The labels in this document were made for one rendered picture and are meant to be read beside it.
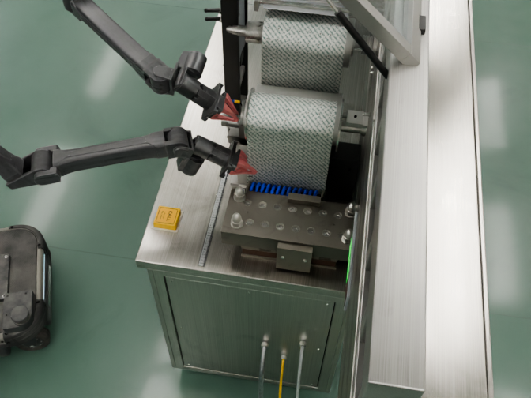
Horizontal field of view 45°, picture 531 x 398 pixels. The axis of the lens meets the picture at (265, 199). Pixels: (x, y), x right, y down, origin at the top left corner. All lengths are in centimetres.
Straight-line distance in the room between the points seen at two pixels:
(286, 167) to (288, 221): 16
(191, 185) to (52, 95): 188
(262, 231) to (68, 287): 140
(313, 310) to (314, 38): 82
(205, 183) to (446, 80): 84
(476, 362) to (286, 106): 85
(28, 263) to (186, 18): 204
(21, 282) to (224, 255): 112
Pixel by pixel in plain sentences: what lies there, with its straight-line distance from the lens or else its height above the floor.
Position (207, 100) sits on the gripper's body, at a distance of 175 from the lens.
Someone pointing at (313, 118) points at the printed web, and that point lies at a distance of 172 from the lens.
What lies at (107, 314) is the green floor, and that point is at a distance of 290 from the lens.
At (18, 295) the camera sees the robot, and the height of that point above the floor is 28.
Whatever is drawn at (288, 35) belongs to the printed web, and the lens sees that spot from 184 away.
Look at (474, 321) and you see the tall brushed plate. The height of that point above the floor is 144.
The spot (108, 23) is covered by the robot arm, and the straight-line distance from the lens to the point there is 187.
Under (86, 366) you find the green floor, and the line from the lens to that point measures 282.
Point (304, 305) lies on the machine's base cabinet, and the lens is 198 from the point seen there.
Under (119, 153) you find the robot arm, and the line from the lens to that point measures 180.
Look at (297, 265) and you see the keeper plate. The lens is 185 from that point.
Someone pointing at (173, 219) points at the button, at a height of 92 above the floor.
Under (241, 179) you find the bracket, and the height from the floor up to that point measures 93.
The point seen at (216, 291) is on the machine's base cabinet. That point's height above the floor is 78.
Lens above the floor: 252
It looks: 53 degrees down
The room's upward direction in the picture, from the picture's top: 1 degrees clockwise
